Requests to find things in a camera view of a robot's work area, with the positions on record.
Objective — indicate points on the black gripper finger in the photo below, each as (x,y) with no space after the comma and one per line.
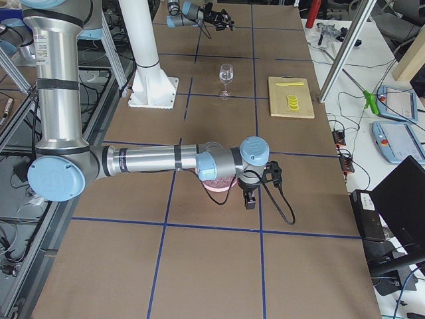
(224,25)
(249,200)
(225,14)

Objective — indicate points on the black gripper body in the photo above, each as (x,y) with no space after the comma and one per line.
(212,16)
(248,189)

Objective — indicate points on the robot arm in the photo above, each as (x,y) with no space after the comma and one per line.
(66,163)
(191,14)

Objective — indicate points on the clear wine glass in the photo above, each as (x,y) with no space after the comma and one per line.
(226,75)

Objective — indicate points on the pink bowl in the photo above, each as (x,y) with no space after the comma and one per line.
(215,180)

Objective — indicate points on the yellow plastic knife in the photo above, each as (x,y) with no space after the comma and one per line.
(286,84)

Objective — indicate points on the bamboo cutting board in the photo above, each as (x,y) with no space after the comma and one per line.
(278,98)

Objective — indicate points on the red cylinder bottle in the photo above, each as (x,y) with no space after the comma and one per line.
(313,11)

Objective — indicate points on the black box on table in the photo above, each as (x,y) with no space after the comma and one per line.
(367,218)

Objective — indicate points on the black monitor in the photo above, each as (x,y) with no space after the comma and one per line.
(399,200)

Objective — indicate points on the near blue teach pendant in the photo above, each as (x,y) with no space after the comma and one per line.
(397,141)

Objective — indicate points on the blue teach pendant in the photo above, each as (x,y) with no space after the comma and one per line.
(397,141)
(397,104)

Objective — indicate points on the far blue teach pendant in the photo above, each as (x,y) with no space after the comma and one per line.
(397,104)

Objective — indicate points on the wooden plank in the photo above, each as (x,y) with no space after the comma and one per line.
(412,61)

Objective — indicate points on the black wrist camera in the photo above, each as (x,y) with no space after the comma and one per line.
(273,173)
(208,8)

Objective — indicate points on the white pedestal column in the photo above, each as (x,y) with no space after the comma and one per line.
(151,87)

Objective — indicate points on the aluminium frame post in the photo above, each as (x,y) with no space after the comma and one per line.
(355,28)

